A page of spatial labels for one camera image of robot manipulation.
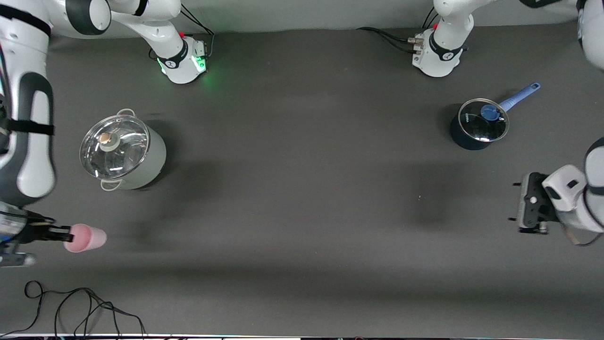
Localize thin black table cable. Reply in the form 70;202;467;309
0;280;147;338

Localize pink plastic cup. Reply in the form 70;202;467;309
64;224;108;254

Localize black arm base cables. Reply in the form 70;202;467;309
149;8;216;61
356;8;439;53

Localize dark blue saucepan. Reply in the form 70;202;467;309
449;82;541;151

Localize glass saucepan lid blue knob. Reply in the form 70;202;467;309
459;98;510;143

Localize black right arm base cables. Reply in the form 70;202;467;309
149;8;216;61

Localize black left arm base cables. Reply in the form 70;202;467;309
356;8;439;53

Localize glass pot lid grey knob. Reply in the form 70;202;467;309
79;115;151;180

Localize grey-green cooking pot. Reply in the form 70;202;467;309
79;109;167;192

